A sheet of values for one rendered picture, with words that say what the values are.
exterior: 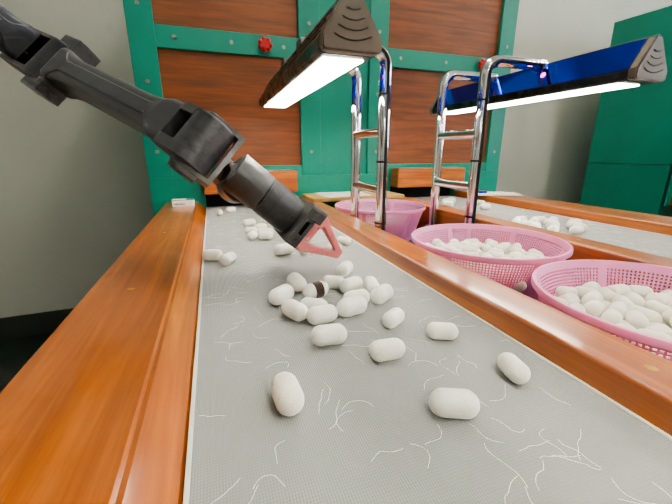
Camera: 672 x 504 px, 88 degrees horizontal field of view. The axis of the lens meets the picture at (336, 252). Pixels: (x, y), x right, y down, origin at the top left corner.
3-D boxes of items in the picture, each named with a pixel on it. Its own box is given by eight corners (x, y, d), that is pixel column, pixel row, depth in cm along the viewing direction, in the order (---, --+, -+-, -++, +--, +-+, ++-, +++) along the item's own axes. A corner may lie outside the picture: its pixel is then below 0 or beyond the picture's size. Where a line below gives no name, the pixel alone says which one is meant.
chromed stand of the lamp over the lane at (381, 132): (307, 275, 72) (300, 28, 59) (287, 250, 90) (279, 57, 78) (389, 266, 78) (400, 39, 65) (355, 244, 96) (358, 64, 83)
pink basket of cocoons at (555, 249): (523, 337, 48) (533, 272, 45) (380, 283, 67) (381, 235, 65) (585, 289, 64) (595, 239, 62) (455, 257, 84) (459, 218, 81)
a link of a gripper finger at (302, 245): (342, 232, 60) (301, 197, 56) (358, 241, 54) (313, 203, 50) (317, 263, 60) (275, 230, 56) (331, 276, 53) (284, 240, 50)
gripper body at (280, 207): (306, 203, 57) (270, 173, 54) (325, 212, 48) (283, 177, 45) (281, 234, 57) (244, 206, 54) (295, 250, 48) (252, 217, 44)
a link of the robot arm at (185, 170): (165, 160, 42) (210, 107, 43) (164, 170, 52) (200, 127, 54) (246, 221, 47) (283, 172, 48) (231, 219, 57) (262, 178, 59)
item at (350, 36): (322, 48, 42) (322, -23, 40) (258, 107, 99) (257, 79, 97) (382, 54, 45) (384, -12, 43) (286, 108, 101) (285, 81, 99)
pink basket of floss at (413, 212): (407, 252, 89) (410, 215, 86) (318, 239, 101) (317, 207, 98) (433, 231, 111) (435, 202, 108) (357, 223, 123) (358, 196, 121)
